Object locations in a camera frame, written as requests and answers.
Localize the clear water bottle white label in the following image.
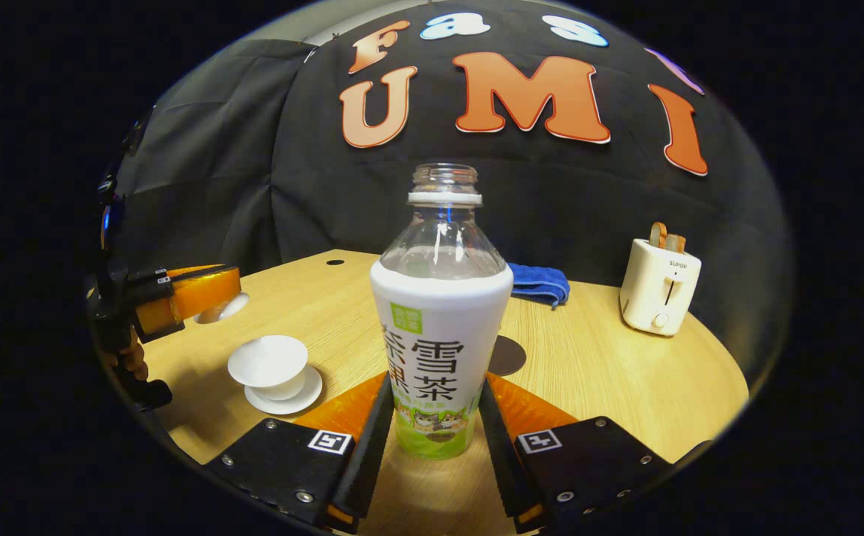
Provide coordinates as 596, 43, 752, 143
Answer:
369, 163, 514, 460

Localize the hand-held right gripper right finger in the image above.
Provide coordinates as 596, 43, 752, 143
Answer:
479, 372, 674, 533

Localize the white teacup lid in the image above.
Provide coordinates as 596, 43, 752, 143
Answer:
195, 292, 250, 325

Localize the white toaster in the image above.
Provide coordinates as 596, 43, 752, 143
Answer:
619, 237, 703, 337

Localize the white saucer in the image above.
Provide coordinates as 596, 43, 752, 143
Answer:
244, 363, 324, 416

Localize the blue towel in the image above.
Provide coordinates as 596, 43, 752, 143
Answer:
508, 262, 572, 309

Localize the white teacup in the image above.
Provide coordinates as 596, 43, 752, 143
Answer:
228, 334, 310, 401

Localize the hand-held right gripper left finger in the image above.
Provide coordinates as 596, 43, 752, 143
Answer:
205, 372, 395, 533

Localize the black backdrop cloth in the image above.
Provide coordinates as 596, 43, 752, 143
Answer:
104, 0, 793, 388

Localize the dark round coaster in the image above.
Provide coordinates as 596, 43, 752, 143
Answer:
487, 335, 528, 377

